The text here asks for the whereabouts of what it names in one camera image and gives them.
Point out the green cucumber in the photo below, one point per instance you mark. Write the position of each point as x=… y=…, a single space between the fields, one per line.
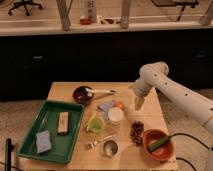
x=156 y=144

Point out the red object on shelf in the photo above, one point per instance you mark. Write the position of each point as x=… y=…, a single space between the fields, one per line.
x=85 y=21

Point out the blue sponge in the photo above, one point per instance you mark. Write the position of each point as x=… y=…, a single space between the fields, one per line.
x=43 y=142

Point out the white spoon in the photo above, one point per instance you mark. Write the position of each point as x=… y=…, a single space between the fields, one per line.
x=100 y=91

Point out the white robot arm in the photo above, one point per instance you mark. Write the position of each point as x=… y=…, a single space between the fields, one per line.
x=155 y=75

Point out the green plastic tray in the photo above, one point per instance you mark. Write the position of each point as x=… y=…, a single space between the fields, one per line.
x=47 y=120

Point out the metal cup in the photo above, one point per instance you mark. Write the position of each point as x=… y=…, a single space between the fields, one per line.
x=110 y=148

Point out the dark red bowl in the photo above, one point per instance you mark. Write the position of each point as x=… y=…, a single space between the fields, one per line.
x=82 y=96

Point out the brown grape bunch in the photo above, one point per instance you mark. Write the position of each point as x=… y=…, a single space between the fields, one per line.
x=137 y=129

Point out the wooden block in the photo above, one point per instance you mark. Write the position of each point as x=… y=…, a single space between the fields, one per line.
x=63 y=122

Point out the black office chair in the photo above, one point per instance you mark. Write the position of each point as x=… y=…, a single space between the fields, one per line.
x=24 y=3

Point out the small orange apple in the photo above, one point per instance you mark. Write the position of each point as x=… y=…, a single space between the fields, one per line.
x=118 y=104

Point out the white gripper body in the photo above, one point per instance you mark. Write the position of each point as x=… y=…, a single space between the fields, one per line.
x=141 y=88

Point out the orange bowl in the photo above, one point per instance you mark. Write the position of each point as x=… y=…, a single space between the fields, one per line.
x=162 y=154

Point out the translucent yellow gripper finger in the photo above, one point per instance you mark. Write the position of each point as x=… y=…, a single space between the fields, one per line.
x=139 y=102

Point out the black stand post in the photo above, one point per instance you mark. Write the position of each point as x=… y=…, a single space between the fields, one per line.
x=8 y=151

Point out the white cup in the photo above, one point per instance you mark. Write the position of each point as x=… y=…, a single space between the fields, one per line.
x=115 y=115

